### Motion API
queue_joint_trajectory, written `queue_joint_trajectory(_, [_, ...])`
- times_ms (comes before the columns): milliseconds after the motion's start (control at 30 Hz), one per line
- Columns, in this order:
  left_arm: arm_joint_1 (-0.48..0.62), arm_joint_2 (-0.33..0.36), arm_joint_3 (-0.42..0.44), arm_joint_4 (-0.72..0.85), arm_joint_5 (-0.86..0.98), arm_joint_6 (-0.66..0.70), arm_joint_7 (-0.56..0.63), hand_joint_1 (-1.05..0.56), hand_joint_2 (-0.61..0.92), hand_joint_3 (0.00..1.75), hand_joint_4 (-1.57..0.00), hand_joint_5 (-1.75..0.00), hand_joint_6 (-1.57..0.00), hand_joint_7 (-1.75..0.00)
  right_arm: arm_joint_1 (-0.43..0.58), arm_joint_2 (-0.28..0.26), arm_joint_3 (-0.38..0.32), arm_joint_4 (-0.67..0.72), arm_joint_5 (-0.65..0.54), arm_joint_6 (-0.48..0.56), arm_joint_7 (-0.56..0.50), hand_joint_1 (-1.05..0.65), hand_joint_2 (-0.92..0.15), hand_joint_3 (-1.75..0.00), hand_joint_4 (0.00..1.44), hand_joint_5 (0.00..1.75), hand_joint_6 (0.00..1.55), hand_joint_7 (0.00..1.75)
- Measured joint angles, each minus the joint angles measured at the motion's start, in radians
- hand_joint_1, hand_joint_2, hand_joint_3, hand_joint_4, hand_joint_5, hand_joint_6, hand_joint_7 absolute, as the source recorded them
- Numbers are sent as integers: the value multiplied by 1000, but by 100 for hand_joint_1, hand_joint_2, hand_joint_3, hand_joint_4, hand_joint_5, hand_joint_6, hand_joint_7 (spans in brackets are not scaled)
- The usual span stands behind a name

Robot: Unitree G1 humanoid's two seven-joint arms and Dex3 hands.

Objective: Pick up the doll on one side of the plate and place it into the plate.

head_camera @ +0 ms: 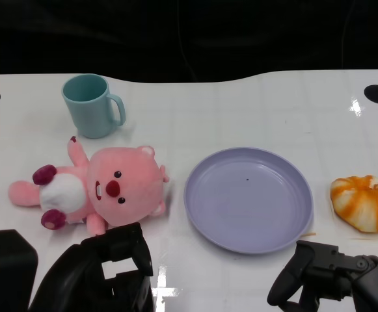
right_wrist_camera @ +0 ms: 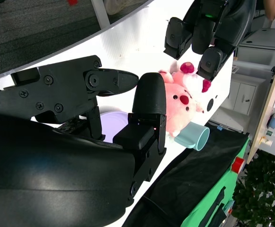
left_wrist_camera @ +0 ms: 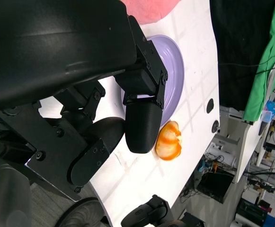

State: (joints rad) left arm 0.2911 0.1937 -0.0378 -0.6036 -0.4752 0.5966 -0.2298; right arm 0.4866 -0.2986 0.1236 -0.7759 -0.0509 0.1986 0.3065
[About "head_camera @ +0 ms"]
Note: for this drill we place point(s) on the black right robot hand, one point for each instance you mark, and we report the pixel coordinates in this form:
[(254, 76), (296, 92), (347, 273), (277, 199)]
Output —
[(325, 276)]

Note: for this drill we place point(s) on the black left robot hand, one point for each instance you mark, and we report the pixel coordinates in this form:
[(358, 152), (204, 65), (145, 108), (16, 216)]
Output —
[(78, 276)]

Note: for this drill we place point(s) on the pink plush beaver doll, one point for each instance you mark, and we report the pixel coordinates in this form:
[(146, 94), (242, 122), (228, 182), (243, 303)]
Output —
[(127, 188)]

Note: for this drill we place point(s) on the lavender plastic plate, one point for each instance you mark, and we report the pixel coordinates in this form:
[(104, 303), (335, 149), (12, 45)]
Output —
[(247, 201)]

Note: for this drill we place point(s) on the orange striped white bun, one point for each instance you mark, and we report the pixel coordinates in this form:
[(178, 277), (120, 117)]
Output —
[(364, 204)]

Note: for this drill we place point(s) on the teal plastic mug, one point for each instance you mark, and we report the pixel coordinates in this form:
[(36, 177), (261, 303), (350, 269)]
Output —
[(89, 117)]

